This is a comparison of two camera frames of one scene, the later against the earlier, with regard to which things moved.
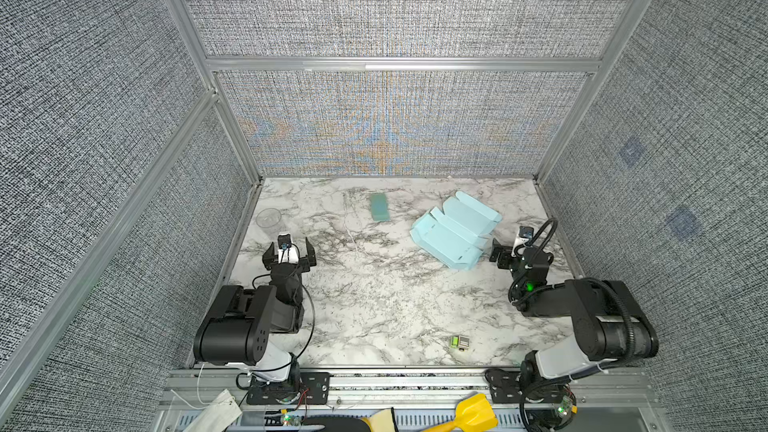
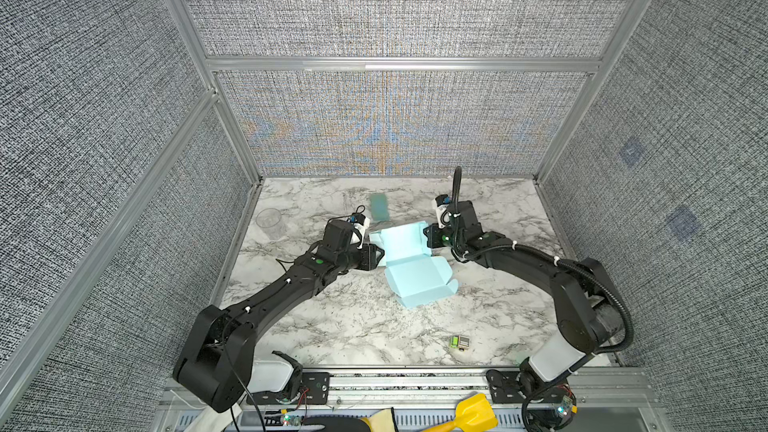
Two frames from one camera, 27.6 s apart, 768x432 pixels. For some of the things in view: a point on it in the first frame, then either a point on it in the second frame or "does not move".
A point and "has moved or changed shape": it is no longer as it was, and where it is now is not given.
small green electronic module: (459, 342) does not move
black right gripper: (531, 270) → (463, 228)
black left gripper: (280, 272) → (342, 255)
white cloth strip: (220, 414) does not move
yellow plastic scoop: (473, 413) does not move
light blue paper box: (459, 233) has moved or changed shape
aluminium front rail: (420, 389) does not move
